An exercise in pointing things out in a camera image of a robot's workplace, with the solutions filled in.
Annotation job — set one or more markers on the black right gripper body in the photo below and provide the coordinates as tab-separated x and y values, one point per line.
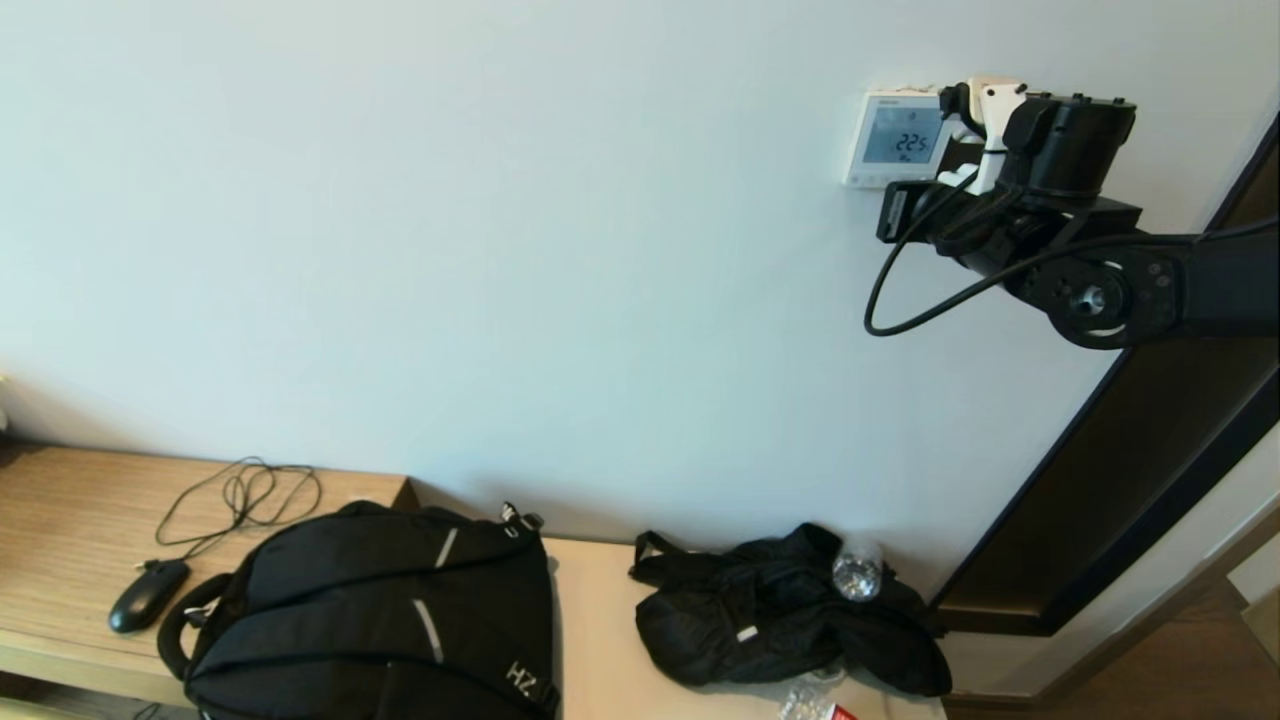
1070	140

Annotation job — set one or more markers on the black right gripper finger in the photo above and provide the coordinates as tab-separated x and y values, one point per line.
918	212
888	212

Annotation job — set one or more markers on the white wall thermostat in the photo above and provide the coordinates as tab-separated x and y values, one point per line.
870	170

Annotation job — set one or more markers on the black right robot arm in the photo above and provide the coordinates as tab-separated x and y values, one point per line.
1230	280

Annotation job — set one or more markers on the clear plastic bottle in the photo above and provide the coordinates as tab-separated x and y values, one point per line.
857	577

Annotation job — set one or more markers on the small crumpled black bag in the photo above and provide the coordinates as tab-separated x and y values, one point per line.
740	620

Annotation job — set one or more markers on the clear plastic wrapper with red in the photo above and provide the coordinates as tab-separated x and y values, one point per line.
805	702

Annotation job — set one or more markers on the white low cabinet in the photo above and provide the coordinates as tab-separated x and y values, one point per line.
595	640

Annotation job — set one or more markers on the large black backpack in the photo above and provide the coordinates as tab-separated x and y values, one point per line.
350	620

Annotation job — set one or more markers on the black computer mouse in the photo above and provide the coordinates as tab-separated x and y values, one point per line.
148	595

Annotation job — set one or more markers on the wooden desk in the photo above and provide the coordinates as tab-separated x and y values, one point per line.
60	540

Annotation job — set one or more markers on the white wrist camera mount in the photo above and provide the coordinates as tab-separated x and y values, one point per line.
995	110

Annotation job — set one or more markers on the dark brown door frame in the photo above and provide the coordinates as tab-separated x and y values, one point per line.
1150	460

